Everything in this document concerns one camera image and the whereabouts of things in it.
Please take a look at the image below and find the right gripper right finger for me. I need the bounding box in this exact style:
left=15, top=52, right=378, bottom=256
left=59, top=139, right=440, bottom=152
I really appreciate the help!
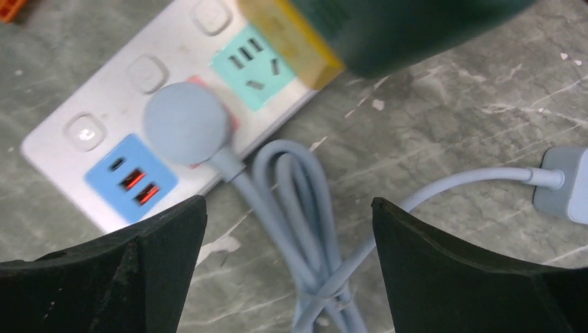
left=372, top=197, right=587, bottom=332

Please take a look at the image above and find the black tool case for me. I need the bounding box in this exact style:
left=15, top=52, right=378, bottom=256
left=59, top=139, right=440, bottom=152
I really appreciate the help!
left=0, top=0, right=28, bottom=24

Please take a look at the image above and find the light blue power strip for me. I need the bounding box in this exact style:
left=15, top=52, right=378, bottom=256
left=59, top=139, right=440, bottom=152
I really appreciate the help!
left=533, top=146, right=587, bottom=225

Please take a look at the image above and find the light blue cable with plug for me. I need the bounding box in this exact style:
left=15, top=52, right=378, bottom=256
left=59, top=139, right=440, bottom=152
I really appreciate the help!
left=143, top=80, right=566, bottom=333

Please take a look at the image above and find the white power strip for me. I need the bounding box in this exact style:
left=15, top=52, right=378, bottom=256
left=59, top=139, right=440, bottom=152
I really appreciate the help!
left=21, top=1, right=315, bottom=233

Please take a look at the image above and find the green cube adapter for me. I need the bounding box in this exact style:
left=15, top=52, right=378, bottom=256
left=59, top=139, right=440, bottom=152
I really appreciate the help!
left=293, top=0, right=534, bottom=78

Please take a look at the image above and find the yellow cube adapter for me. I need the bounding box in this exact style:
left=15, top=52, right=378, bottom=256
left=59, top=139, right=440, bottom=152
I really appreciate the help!
left=237, top=0, right=345, bottom=90

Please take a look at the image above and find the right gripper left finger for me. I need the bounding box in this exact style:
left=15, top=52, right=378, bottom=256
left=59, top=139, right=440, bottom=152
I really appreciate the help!
left=1, top=196, right=207, bottom=332

